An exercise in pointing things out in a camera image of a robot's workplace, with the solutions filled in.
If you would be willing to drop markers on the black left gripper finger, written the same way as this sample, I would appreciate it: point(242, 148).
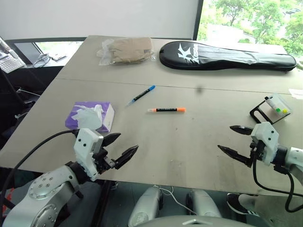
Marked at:
point(111, 139)
point(127, 154)

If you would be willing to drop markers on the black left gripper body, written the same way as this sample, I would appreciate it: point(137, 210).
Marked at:
point(104, 163)

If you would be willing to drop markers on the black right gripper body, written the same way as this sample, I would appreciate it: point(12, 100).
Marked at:
point(255, 149)

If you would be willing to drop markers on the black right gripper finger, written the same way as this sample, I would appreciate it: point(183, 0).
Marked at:
point(242, 130)
point(234, 154)

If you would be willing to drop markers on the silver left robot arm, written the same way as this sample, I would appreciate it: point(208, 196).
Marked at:
point(47, 186)

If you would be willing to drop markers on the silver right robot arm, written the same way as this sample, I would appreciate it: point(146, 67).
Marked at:
point(297, 158)

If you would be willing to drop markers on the purple tissue box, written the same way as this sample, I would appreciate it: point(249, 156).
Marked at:
point(107, 116)

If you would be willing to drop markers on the clear plastic tube rack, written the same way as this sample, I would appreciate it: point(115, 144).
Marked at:
point(281, 102)

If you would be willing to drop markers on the blue capped marker pen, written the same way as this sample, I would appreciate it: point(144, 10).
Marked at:
point(142, 94)

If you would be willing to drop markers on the orange-capped marker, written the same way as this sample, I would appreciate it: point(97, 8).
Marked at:
point(165, 110)

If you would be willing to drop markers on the black metal stand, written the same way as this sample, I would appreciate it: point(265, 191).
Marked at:
point(254, 113)

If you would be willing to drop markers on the black table leg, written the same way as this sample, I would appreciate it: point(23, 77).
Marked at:
point(103, 203)

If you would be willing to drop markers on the black and white sneaker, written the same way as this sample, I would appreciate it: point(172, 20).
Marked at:
point(236, 205)

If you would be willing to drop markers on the silver left robot leg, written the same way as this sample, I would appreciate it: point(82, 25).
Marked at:
point(148, 203)

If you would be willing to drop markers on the silver robot leg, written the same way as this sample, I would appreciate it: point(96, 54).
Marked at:
point(203, 203)
point(148, 203)

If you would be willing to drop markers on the silver right robot leg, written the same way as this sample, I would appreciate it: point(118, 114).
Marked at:
point(203, 203)

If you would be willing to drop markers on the white paper sheet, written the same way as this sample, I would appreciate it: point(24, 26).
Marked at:
point(297, 92)

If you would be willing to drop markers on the grey robot torso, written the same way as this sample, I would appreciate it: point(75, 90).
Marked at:
point(201, 221)

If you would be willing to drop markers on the black racket bag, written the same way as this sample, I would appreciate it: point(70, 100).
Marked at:
point(213, 56)

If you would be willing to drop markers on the clear bag with brown cloth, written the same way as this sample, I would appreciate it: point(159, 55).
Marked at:
point(129, 50)

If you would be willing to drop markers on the grey keyboard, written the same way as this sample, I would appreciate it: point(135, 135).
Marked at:
point(10, 63)

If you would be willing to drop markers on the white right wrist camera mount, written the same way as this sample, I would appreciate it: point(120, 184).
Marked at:
point(266, 137)

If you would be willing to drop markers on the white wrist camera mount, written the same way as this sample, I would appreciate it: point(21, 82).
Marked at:
point(266, 137)
point(86, 146)

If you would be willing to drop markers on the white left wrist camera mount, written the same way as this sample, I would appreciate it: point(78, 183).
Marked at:
point(86, 146)

